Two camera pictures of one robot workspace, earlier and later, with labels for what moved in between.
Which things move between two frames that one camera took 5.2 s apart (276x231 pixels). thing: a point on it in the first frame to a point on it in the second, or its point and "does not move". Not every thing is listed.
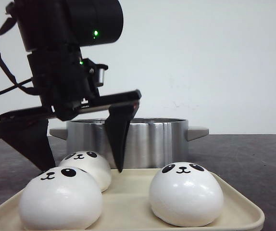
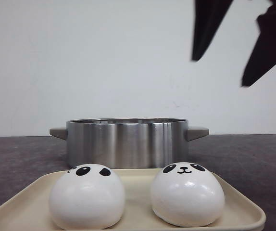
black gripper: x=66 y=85 to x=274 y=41
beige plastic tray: x=126 y=206 does not move
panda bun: x=61 y=198 to x=87 y=196
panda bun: x=186 y=194 does not move
